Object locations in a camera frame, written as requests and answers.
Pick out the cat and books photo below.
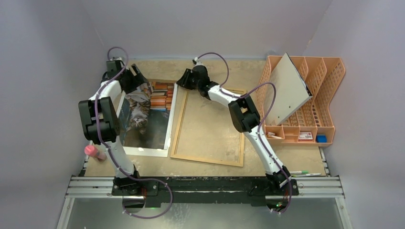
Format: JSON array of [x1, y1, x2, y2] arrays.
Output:
[[117, 80, 178, 157]]

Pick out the light wooden picture frame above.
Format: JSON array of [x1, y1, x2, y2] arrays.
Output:
[[170, 90, 245, 167]]

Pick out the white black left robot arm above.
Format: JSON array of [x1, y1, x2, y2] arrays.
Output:
[[78, 59, 147, 195]]

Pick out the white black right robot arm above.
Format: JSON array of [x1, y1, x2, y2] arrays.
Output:
[[176, 65, 292, 194]]

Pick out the pink bottle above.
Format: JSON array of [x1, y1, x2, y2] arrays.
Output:
[[84, 145, 107, 161]]

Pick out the grey white board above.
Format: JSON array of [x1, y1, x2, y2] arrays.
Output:
[[263, 53, 313, 125]]

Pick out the small red white box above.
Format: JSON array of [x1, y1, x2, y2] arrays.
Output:
[[298, 132, 313, 141]]

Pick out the orange plastic desk organizer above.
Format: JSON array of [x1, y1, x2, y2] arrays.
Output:
[[258, 54, 345, 147]]

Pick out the blue small block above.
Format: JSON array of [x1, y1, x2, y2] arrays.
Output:
[[316, 135, 328, 143]]

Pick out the green capped marker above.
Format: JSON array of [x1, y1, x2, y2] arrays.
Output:
[[290, 170, 309, 175]]

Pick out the aluminium rail base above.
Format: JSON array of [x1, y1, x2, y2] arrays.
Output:
[[65, 177, 344, 208]]

